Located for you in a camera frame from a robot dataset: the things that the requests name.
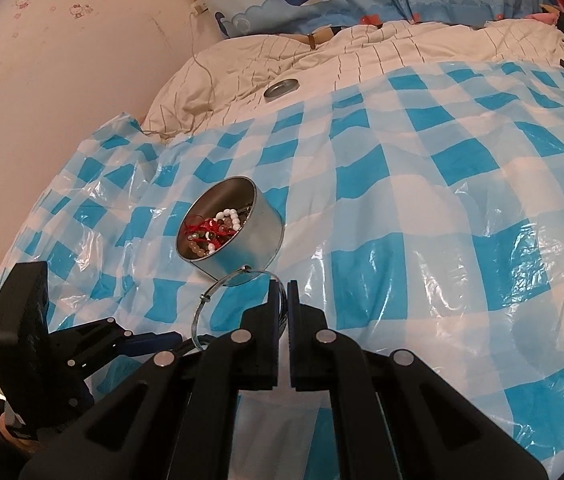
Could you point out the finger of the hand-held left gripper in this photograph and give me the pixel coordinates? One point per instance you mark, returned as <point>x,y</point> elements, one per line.
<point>154,342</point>
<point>97,372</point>

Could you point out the round metal tin lid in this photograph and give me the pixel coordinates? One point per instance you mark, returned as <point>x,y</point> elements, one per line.
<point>281,88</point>

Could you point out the white charger plug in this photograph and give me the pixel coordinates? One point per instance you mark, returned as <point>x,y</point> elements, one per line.
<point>198,4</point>

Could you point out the pink cloth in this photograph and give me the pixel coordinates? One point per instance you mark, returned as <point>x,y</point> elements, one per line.
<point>544,16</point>

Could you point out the blue checkered plastic sheet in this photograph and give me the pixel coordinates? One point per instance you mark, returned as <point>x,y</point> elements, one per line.
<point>412,210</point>

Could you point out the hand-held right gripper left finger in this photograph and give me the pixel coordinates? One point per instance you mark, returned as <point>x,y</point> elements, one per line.
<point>273,340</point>

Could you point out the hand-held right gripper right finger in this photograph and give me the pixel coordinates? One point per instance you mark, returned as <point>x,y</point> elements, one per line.
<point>293,340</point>

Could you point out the round metal tin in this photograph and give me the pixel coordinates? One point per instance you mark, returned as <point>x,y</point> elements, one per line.
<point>252,240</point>

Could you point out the cream striped quilt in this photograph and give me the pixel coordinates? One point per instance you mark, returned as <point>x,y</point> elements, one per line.
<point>362,55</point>

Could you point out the silver bangle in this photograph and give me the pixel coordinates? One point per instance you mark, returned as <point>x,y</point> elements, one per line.
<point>203,302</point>

